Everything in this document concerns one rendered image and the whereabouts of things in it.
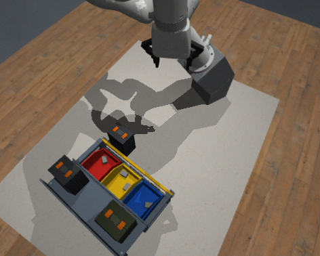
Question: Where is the dark grey shelf rack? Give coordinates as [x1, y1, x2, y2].
[40, 136, 175, 256]

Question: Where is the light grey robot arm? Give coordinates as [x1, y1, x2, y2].
[86, 0, 214, 72]

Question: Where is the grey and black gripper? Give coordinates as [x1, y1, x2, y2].
[141, 18, 204, 70]

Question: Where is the yellow bin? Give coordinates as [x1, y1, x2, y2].
[101, 164, 142, 201]

